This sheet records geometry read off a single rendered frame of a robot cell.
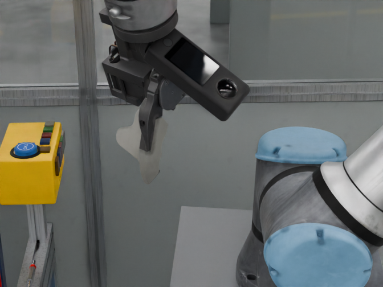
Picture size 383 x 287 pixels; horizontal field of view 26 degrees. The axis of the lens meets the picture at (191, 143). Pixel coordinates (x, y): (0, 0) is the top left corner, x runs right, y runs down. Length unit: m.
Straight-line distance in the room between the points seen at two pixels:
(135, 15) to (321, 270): 0.35
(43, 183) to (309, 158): 0.59
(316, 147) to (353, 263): 0.18
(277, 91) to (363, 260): 1.04
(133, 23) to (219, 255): 0.49
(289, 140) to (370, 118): 0.95
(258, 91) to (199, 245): 0.74
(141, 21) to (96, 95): 1.07
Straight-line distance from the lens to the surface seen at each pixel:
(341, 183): 0.94
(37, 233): 1.62
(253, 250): 1.15
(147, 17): 0.86
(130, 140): 0.97
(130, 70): 0.93
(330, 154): 1.05
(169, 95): 0.93
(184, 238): 1.28
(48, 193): 1.49
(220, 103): 0.88
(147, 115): 0.92
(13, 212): 2.10
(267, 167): 1.07
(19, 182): 1.49
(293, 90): 1.94
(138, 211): 2.07
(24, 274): 1.54
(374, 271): 1.31
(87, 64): 1.91
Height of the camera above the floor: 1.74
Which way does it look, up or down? 27 degrees down
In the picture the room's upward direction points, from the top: straight up
